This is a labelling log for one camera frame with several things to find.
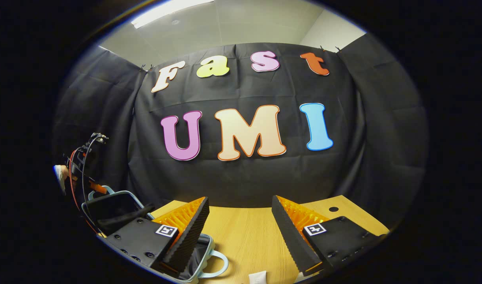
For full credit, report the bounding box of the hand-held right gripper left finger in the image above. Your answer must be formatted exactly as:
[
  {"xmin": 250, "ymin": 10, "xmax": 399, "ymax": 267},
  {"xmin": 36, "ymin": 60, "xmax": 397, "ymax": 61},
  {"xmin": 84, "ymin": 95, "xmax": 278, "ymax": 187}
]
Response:
[{"xmin": 106, "ymin": 196, "xmax": 210, "ymax": 277}]

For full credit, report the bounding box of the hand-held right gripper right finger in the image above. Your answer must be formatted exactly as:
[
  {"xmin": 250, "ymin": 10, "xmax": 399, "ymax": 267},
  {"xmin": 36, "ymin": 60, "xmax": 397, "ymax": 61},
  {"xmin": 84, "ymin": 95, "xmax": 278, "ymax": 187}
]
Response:
[{"xmin": 272, "ymin": 195, "xmax": 387, "ymax": 277}]

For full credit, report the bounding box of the black backdrop cloth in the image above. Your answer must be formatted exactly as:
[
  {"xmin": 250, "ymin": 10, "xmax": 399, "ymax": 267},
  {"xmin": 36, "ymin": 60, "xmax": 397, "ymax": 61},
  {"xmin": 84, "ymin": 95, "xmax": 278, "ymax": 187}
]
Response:
[{"xmin": 52, "ymin": 34, "xmax": 429, "ymax": 229}]

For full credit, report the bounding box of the red cable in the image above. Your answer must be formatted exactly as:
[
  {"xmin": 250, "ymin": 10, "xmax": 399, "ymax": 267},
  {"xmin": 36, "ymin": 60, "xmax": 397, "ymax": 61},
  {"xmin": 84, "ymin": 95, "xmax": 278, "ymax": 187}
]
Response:
[{"xmin": 69, "ymin": 149, "xmax": 99, "ymax": 234}]

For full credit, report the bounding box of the black cable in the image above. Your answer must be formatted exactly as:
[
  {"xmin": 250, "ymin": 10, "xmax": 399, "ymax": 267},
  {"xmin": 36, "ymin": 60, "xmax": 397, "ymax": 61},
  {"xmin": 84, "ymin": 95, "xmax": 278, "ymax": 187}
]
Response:
[{"xmin": 82, "ymin": 133, "xmax": 108, "ymax": 215}]

